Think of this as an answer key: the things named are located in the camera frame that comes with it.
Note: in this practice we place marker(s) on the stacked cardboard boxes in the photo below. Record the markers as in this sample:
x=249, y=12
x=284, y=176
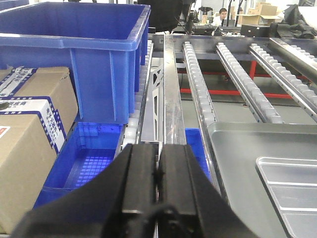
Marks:
x=262, y=14

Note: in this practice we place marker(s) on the seated person in white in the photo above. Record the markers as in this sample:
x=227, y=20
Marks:
x=217, y=21

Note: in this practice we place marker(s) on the large blue plastic crate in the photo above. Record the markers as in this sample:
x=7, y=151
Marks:
x=103, y=45

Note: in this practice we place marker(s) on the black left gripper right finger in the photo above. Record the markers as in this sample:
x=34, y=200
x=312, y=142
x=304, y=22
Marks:
x=196, y=210

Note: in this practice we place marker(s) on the steel rack divider rail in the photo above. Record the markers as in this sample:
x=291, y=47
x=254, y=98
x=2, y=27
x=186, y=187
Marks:
x=173, y=123

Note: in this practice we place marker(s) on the lower blue plastic bin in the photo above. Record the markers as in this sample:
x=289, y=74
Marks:
x=89, y=149

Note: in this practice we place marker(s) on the cardboard box with printed tape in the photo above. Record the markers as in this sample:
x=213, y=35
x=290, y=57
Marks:
x=37, y=109

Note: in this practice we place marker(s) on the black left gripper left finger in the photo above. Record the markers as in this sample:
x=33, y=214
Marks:
x=112, y=205

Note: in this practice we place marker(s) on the white roller conveyor track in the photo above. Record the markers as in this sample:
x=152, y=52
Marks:
x=199, y=90

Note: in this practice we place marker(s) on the silver ribbed metal tray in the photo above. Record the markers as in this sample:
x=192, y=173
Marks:
x=291, y=184

